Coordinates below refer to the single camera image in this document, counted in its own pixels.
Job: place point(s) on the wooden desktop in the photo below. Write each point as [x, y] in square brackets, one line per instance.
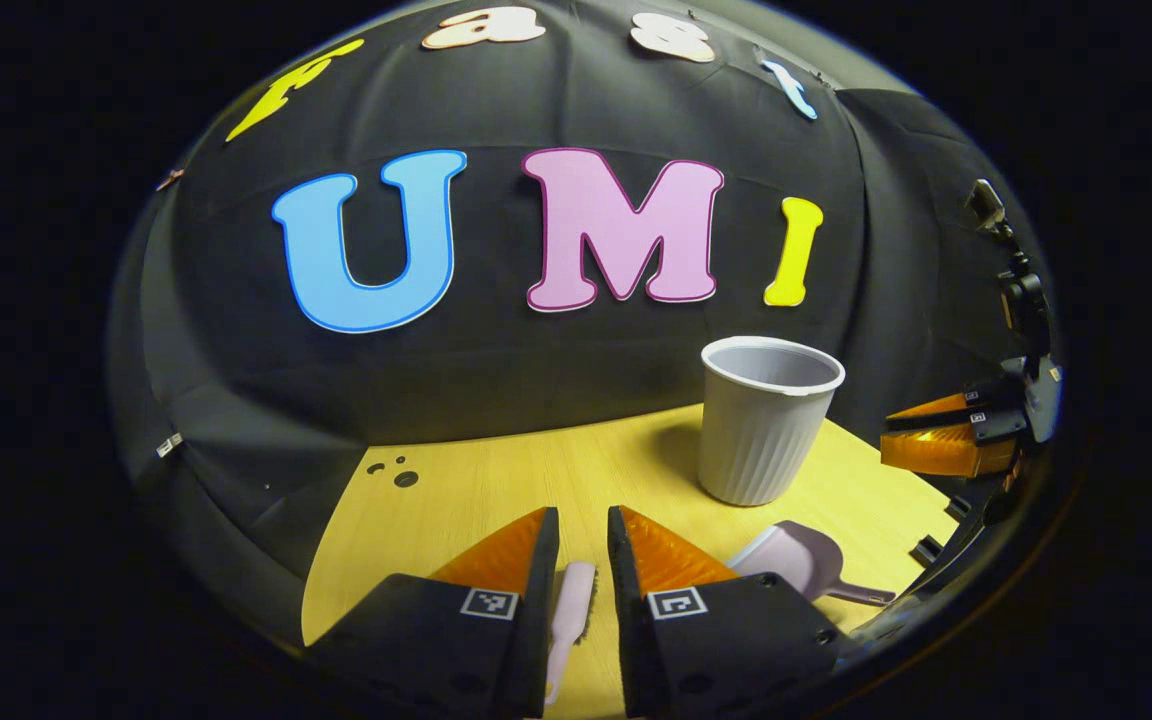
[496, 480]

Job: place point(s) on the small pale lilac broom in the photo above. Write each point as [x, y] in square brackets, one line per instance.
[571, 610]

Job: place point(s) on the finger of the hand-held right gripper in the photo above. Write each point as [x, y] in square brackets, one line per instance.
[996, 425]
[936, 418]

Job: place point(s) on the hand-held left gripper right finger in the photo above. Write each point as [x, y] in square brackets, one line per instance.
[636, 620]

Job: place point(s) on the small white tag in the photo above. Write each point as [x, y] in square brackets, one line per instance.
[169, 445]

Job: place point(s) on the white ribbed garbage bin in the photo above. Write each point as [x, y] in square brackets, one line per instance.
[761, 440]

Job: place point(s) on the black desk edge bracket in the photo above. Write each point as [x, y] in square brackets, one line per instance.
[926, 551]
[957, 507]

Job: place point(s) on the pale lilac dustpan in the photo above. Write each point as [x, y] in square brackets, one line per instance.
[796, 560]

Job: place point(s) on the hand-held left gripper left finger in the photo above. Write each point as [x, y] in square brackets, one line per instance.
[526, 620]

